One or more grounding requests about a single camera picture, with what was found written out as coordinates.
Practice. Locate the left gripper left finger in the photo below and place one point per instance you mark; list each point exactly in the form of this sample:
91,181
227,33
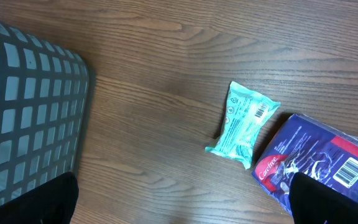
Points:
52,202

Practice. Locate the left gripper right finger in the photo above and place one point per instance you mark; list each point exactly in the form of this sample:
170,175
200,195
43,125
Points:
313,202

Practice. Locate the purple tissue pack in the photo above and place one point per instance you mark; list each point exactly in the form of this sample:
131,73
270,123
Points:
306,145

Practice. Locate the teal wet wipes pack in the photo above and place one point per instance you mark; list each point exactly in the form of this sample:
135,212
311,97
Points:
245,114

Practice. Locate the grey plastic shopping basket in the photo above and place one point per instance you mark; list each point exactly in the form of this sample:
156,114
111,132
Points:
45,91

